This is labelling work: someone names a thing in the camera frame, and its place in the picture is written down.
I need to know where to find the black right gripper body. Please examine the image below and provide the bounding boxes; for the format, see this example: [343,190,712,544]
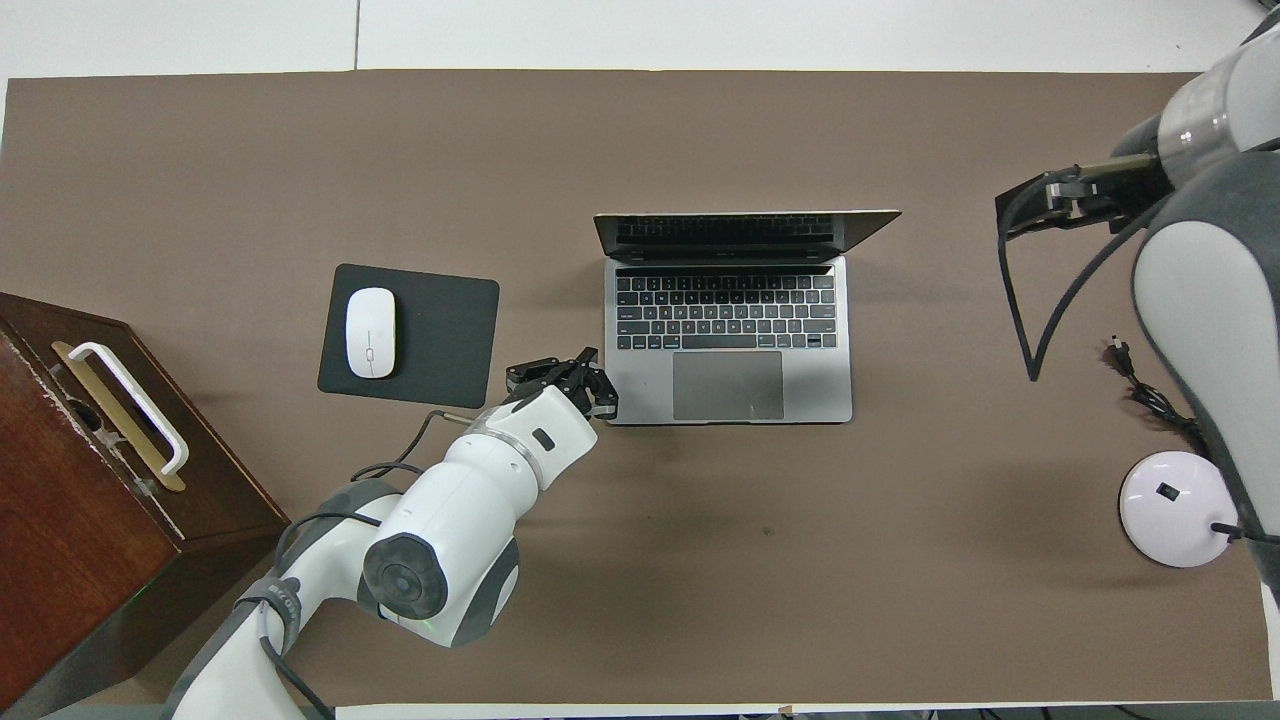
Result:
[1085,160,1171,226]

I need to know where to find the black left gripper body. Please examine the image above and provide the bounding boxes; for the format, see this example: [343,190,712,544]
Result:
[512,365,601,411]

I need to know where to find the silver grey laptop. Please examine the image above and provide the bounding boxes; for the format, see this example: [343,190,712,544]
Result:
[593,209,903,426]

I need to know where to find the black mouse pad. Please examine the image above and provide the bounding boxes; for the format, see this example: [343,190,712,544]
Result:
[317,263,501,410]

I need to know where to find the white computer mouse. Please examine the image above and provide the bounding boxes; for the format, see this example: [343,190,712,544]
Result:
[345,287,398,380]

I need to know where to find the brown table mat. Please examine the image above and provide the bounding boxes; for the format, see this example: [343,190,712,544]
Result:
[0,68,1273,706]

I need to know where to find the white desk lamp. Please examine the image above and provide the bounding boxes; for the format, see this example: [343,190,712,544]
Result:
[1118,450,1280,569]

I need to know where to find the dark brown wooden box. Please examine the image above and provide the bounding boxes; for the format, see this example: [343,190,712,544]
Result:
[0,292,291,719]

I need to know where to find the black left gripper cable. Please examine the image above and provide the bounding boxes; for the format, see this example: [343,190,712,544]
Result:
[350,408,476,483]

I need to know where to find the black lamp power cable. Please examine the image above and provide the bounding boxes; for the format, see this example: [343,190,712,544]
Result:
[1110,338,1216,456]

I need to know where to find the white box handle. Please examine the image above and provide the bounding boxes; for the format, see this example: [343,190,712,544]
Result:
[67,342,191,477]

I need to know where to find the brass box handle plate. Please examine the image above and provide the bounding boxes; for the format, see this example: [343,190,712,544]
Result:
[50,340,188,493]

